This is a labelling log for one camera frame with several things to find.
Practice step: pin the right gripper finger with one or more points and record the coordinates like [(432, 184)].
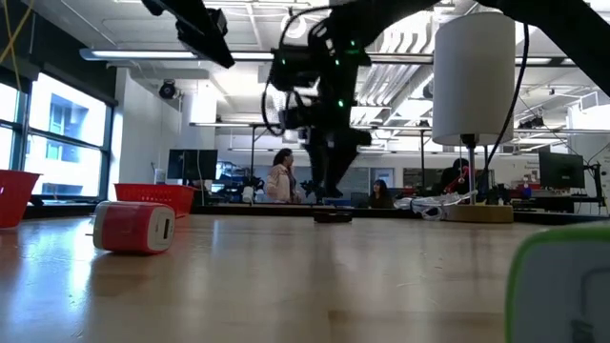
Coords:
[(323, 169), (340, 167)]

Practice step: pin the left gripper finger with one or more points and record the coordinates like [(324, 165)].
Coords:
[(205, 40)]

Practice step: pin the small black charger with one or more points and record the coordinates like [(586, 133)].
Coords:
[(332, 217)]

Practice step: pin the red and white wall charger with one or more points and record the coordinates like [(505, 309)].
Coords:
[(133, 228)]

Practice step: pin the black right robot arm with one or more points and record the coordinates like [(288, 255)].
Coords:
[(572, 33)]

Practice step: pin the black ceiling spotlight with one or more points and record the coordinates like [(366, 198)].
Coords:
[(168, 89)]

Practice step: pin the black computer monitor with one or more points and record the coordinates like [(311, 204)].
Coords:
[(190, 164), (562, 170)]

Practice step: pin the round wooden lamp base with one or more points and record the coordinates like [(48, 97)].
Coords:
[(481, 213)]

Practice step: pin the white cylindrical lamp shade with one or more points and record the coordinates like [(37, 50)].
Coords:
[(472, 81)]

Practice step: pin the large glass window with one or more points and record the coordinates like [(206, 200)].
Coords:
[(67, 124)]

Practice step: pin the red plastic mesh basket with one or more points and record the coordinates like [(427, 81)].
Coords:
[(155, 197), (14, 197)]

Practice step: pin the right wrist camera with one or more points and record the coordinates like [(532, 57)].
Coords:
[(300, 118)]

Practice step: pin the black aluminium table frame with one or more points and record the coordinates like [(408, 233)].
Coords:
[(267, 209)]

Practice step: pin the black metal frame rig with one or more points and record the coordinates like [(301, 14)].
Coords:
[(259, 126)]

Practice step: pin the green and white wall charger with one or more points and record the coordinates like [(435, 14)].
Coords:
[(557, 290)]

